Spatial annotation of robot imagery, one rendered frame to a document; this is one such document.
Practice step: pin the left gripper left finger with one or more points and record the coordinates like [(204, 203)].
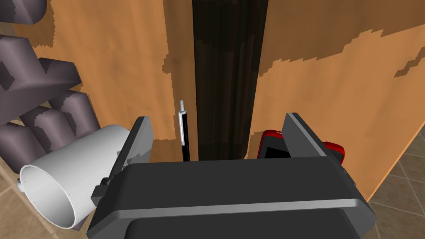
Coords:
[(141, 139)]

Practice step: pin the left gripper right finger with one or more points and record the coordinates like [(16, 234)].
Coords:
[(298, 139)]

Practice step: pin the red phone with black screen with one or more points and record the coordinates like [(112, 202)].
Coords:
[(274, 152)]

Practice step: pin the black pen with silver clip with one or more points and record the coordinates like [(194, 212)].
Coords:
[(185, 142)]

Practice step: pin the wooden table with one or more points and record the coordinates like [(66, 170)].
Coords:
[(332, 86)]

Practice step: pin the white mug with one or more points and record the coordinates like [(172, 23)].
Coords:
[(76, 166)]

